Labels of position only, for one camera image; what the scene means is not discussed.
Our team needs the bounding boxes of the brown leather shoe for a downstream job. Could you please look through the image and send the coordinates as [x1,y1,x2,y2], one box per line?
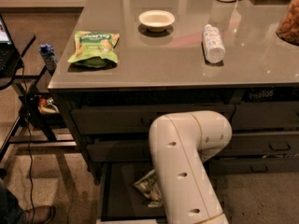
[24,205,56,224]

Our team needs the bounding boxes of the middle left drawer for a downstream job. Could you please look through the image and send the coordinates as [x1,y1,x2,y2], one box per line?
[86,140,150,162]

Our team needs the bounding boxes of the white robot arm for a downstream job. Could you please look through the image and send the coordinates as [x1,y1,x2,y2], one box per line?
[149,111,232,224]

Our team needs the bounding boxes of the black power cable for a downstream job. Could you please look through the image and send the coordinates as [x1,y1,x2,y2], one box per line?
[19,58,40,224]

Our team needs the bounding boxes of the white paper bowl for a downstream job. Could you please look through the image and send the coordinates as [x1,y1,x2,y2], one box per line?
[139,10,175,32]

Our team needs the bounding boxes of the top right drawer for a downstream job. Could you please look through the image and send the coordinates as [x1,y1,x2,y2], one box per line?
[231,102,299,130]

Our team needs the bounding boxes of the middle right drawer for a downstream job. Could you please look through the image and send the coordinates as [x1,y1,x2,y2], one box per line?
[218,132,299,157]

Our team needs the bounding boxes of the blue jeans leg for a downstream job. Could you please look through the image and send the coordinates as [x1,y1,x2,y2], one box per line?
[0,179,25,224]

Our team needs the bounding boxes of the black side desk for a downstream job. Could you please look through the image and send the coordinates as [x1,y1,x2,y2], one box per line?
[0,33,74,160]

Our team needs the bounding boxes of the black laptop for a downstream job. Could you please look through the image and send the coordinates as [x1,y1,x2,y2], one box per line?
[0,15,20,74]

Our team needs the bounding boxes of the open bottom drawer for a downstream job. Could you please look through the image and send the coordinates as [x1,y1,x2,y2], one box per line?
[96,161,168,224]

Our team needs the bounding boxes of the green jalapeno chip bag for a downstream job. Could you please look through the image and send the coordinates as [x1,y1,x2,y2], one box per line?
[134,170,163,208]

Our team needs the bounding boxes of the light green snack bag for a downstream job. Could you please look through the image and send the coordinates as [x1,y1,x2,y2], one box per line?
[68,31,120,68]

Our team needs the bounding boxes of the colourful items under desk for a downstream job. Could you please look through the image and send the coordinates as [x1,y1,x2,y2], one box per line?
[38,98,59,114]

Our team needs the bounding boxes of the bottom right drawer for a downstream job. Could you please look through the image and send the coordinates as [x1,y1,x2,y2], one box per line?
[209,158,299,175]

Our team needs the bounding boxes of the white plastic bottle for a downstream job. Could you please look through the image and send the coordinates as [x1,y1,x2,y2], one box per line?
[202,24,225,63]

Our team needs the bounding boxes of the blue cap water bottle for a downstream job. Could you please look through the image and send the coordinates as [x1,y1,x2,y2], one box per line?
[39,43,58,72]

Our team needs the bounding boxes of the top left drawer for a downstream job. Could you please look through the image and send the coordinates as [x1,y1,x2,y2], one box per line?
[71,104,235,134]

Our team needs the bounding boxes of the dark cabinet counter unit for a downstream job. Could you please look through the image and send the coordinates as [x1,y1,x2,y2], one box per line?
[49,0,299,177]

